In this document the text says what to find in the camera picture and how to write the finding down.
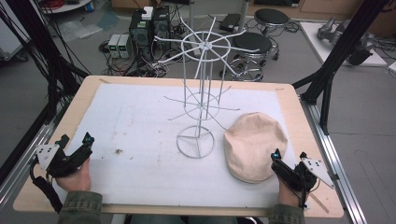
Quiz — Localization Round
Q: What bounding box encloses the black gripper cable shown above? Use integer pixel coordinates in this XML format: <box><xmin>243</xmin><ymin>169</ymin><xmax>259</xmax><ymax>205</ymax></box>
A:
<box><xmin>29</xmin><ymin>158</ymin><xmax>64</xmax><ymax>215</ymax></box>
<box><xmin>298</xmin><ymin>174</ymin><xmax>321</xmax><ymax>210</ymax></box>

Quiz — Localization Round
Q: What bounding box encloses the person's right hand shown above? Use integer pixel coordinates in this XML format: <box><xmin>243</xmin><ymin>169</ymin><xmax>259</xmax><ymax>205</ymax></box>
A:
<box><xmin>276</xmin><ymin>178</ymin><xmax>303</xmax><ymax>208</ymax></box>

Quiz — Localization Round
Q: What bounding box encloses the white board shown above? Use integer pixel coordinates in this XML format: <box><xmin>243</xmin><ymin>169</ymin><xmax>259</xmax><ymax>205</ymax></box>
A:
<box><xmin>299</xmin><ymin>21</ymin><xmax>389</xmax><ymax>68</ymax></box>

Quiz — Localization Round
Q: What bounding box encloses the black computer tower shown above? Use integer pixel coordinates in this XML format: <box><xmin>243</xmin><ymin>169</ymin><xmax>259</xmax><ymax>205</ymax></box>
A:
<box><xmin>151</xmin><ymin>5</ymin><xmax>173</xmax><ymax>52</ymax></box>
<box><xmin>128</xmin><ymin>8</ymin><xmax>154</xmax><ymax>62</ymax></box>

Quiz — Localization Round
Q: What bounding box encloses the black round stool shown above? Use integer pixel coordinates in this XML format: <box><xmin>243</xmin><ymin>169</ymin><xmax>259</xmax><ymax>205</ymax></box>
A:
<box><xmin>253</xmin><ymin>7</ymin><xmax>290</xmax><ymax>36</ymax></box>
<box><xmin>219</xmin><ymin>32</ymin><xmax>279</xmax><ymax>82</ymax></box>

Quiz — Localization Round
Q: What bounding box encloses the grey power supply unit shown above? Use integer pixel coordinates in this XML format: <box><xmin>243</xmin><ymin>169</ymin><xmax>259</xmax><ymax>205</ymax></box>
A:
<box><xmin>117</xmin><ymin>34</ymin><xmax>134</xmax><ymax>59</ymax></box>
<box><xmin>106</xmin><ymin>33</ymin><xmax>121</xmax><ymax>59</ymax></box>

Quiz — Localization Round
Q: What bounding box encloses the tangle of floor cables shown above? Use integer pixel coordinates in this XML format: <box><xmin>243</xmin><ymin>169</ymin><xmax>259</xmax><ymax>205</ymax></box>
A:
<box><xmin>98</xmin><ymin>40</ymin><xmax>188</xmax><ymax>78</ymax></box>

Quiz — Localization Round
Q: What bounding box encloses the aluminium rail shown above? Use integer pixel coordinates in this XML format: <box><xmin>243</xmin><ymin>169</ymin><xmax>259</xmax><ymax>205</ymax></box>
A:
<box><xmin>0</xmin><ymin>102</ymin><xmax>68</xmax><ymax>208</ymax></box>
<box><xmin>299</xmin><ymin>96</ymin><xmax>369</xmax><ymax>224</ymax></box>

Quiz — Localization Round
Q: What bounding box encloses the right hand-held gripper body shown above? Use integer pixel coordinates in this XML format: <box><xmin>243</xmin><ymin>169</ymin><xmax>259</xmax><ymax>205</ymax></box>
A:
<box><xmin>270</xmin><ymin>157</ymin><xmax>336</xmax><ymax>193</ymax></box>

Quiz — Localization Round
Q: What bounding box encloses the white wire display rack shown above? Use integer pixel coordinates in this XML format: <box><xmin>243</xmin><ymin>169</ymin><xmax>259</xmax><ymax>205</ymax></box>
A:
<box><xmin>153</xmin><ymin>15</ymin><xmax>262</xmax><ymax>160</ymax></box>

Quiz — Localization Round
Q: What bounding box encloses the beige cap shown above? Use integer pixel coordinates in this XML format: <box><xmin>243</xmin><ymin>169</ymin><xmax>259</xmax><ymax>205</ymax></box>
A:
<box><xmin>222</xmin><ymin>111</ymin><xmax>290</xmax><ymax>185</ymax></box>

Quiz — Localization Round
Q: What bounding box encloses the person's left hand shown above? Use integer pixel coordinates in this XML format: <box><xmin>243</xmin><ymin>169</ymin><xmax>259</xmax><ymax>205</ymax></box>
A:
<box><xmin>55</xmin><ymin>157</ymin><xmax>92</xmax><ymax>193</ymax></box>

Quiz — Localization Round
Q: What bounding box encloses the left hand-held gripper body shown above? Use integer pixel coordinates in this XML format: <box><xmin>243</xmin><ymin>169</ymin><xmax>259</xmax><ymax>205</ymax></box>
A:
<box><xmin>35</xmin><ymin>143</ymin><xmax>94</xmax><ymax>179</ymax></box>

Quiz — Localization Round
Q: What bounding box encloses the white foam mat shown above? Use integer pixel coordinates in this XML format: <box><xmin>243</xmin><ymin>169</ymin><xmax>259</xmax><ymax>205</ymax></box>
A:
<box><xmin>51</xmin><ymin>82</ymin><xmax>299</xmax><ymax>209</ymax></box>

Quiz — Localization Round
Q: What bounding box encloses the black metal frame post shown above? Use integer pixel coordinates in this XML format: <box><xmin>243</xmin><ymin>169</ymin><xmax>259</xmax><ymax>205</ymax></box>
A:
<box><xmin>291</xmin><ymin>0</ymin><xmax>391</xmax><ymax>136</ymax></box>
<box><xmin>0</xmin><ymin>0</ymin><xmax>92</xmax><ymax>185</ymax></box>

